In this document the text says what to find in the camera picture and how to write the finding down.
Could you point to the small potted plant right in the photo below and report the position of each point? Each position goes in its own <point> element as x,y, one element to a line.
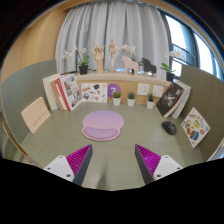
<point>150,101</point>

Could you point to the white orchid black pot left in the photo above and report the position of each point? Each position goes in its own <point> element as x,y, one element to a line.
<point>82,56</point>

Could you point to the purple round number sign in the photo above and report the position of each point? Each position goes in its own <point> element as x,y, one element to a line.
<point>114,91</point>

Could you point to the wooden mannequin figure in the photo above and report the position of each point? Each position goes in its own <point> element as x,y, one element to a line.
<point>112,49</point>

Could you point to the white orchid black pot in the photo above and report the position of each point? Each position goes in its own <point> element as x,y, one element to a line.
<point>82,56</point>
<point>169,72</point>

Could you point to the white wall socket plate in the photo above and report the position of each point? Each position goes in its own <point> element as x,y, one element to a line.
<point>143,89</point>

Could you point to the grey curtain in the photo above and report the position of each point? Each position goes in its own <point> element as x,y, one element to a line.
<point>123,22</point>

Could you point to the pink purple mouse pad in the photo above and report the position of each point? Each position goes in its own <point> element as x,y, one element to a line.
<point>102,125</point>

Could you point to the white orchid black pot right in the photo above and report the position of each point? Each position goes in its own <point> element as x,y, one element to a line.
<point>169,72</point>

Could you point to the white orchid behind horse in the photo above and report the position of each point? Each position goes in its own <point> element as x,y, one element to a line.
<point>132,51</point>

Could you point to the red white leaning magazine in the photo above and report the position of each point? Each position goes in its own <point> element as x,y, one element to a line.
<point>70,91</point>

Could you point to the wooden hand model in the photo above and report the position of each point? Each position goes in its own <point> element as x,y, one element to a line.
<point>98,53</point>

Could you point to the beige leaning card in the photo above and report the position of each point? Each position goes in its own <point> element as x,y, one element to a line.
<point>35,114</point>

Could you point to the food sticker sheet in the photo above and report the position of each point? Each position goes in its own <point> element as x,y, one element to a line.
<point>195,127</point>

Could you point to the black computer mouse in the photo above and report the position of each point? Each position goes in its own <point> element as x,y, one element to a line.
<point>169,127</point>

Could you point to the small potted plant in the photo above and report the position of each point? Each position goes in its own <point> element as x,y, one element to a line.
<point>131,99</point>
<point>150,101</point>
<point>116,98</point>

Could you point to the white picture card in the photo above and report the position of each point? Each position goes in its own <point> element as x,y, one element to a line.
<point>94,92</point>

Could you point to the white switch plate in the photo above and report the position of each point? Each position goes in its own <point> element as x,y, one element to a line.
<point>157,91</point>

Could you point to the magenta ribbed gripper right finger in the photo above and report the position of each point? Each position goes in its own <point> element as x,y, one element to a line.
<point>153,166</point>

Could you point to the dark leaning book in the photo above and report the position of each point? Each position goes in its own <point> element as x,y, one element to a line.
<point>168,102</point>

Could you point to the pink horse figurine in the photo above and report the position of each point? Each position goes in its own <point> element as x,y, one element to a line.
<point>130,65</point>

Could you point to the small potted plant left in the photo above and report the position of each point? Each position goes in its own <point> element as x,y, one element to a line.
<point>116,98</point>

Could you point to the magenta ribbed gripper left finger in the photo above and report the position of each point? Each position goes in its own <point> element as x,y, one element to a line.
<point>72,167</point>

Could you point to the black horse figurine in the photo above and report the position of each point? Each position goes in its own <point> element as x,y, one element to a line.
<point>148,67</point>

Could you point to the small potted plant middle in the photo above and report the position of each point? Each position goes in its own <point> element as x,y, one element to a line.
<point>131,99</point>

